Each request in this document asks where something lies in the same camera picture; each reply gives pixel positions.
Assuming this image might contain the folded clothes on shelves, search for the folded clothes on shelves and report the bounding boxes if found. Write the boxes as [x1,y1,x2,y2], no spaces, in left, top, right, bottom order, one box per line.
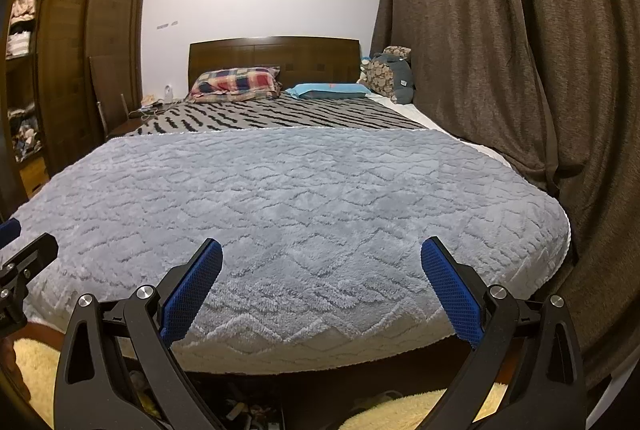
[6,0,55,163]

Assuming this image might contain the yellow fuzzy clothing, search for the yellow fuzzy clothing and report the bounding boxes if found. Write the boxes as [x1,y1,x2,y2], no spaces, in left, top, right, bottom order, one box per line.
[12,336,509,430]

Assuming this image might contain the grey plush toy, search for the grey plush toy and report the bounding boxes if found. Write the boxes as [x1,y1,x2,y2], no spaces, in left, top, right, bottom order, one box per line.
[372,53,417,105]

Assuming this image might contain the white bed sheet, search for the white bed sheet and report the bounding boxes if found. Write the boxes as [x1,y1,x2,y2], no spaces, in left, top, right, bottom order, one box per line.
[366,94,517,171]

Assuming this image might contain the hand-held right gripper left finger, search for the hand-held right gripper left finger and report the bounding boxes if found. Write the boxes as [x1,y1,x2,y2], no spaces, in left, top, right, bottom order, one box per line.
[52,238,224,430]

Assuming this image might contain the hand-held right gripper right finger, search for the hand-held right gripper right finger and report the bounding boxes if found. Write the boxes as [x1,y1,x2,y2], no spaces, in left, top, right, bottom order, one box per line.
[420,236,586,430]

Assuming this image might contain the wooden wardrobe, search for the wooden wardrobe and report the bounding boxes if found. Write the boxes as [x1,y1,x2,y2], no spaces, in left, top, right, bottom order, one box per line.
[0,0,152,207]

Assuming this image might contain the plaid pillow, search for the plaid pillow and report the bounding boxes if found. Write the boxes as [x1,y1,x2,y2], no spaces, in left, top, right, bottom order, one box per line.
[187,65,284,103]

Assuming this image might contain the bedside clutter with cables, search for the bedside clutter with cables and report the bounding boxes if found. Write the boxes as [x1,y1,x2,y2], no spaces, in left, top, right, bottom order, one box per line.
[127,94,177,119]

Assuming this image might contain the wooden chair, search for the wooden chair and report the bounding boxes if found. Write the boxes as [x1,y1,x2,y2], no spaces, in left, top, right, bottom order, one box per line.
[88,55,147,141]

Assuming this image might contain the grey plush blanket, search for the grey plush blanket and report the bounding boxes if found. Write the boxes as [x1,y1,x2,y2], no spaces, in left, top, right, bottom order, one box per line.
[0,127,572,375]

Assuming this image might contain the blue pillow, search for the blue pillow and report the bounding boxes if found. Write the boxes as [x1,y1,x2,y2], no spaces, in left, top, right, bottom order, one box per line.
[284,82,369,101]

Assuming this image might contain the grey black striped blanket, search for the grey black striped blanket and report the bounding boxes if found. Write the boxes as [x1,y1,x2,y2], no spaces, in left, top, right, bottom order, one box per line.
[121,92,432,139]

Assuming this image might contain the wooden headboard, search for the wooden headboard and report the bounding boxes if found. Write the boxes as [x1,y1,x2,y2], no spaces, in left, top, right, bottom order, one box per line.
[188,36,362,98]

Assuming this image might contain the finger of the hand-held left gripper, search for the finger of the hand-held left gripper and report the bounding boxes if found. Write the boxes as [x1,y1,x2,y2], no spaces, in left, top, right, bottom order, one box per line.
[0,218,22,251]
[0,233,59,293]

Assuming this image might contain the brown curtain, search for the brown curtain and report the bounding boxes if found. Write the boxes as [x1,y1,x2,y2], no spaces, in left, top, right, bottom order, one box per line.
[369,0,640,407]

